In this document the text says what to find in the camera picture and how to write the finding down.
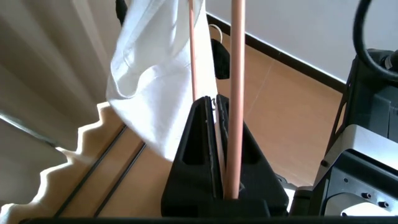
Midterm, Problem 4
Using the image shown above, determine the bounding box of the white printed t-shirt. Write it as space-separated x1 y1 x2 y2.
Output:
106 0 218 162

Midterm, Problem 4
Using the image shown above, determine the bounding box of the pink clothes hanger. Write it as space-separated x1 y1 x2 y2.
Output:
188 0 246 200

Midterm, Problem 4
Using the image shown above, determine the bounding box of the black cable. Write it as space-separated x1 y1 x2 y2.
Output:
353 0 398 82

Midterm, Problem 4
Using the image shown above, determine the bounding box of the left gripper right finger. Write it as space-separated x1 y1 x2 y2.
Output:
216 94 289 218

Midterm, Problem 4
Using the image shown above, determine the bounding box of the black clothes rack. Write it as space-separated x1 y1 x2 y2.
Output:
54 0 147 218

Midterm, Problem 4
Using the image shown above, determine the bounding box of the white laundry basket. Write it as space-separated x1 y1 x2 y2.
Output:
210 24 224 44

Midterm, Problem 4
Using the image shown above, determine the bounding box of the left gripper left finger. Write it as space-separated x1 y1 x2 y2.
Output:
160 96 225 218

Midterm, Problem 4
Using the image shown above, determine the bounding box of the black garment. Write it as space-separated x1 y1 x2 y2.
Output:
211 39 231 80

